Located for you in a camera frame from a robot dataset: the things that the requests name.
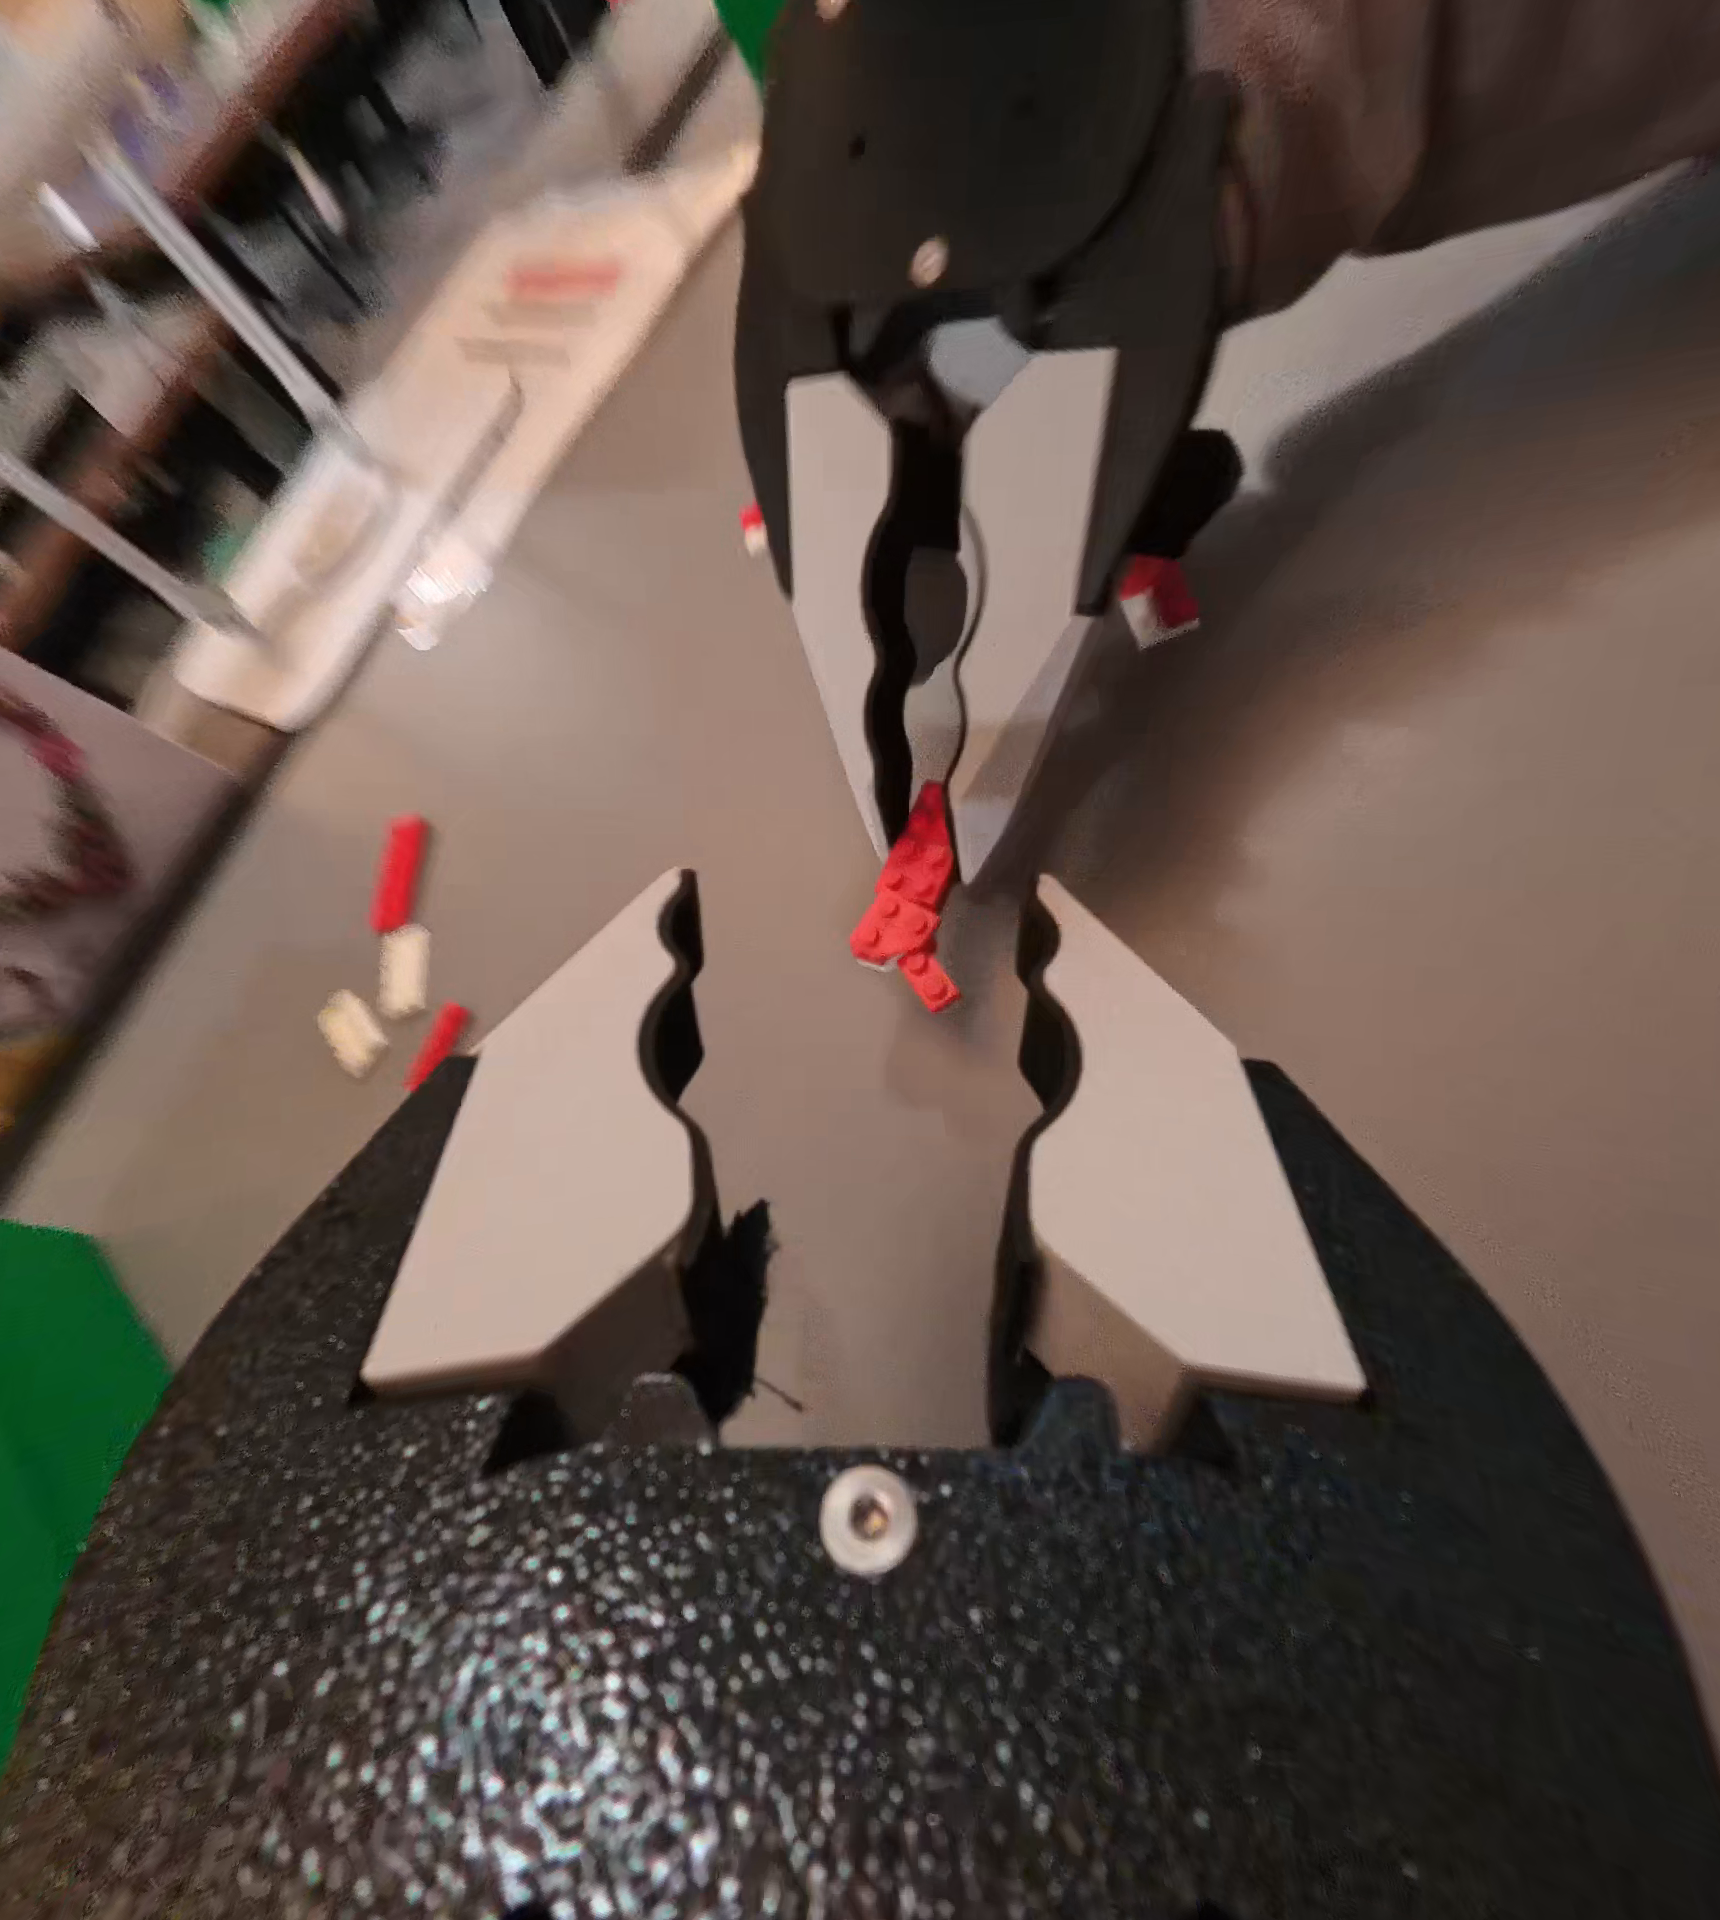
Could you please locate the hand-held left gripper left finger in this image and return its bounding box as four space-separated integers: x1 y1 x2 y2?
355 866 724 1443

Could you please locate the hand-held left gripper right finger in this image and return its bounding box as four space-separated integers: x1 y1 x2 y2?
997 872 1369 1454

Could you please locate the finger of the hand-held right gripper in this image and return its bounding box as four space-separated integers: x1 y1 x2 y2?
784 373 937 861
946 348 1120 888

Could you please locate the red and white lego assembly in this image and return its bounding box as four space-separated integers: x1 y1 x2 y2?
847 781 963 1018

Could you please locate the person's right forearm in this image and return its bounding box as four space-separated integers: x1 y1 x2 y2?
1190 0 1720 324

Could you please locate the long red lego plate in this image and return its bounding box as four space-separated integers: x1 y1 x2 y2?
367 814 431 936

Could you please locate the white and yellow lego box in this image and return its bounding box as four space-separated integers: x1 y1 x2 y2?
0 596 249 1210

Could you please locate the white paper sheet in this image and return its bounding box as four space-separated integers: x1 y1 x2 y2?
349 192 749 513

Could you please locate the red and white lego frame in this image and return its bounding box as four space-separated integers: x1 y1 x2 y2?
736 502 1203 652

